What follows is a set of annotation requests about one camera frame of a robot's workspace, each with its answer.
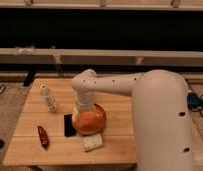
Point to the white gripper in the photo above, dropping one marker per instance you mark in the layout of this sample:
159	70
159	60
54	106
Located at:
82	103

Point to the clear plastic bottle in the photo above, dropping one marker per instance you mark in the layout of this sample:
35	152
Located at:
48	98

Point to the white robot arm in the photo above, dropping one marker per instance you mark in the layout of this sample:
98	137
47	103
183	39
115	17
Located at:
160	115

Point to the black rectangular block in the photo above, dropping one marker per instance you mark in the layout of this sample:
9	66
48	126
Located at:
69	130

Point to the white sponge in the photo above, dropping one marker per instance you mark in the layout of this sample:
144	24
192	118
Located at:
92	142

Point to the red chili pepper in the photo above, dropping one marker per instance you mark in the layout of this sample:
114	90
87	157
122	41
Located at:
43	137

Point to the wooden table top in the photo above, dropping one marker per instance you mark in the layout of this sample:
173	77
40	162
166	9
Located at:
25	146

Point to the blue box on floor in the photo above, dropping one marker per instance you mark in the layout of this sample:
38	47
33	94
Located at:
193	101

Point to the lower white rail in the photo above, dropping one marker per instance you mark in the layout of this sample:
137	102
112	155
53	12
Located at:
101	57

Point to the white rail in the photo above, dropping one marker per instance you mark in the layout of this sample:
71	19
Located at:
101	57
169	5

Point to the upper white rail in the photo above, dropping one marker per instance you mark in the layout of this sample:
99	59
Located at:
169	5

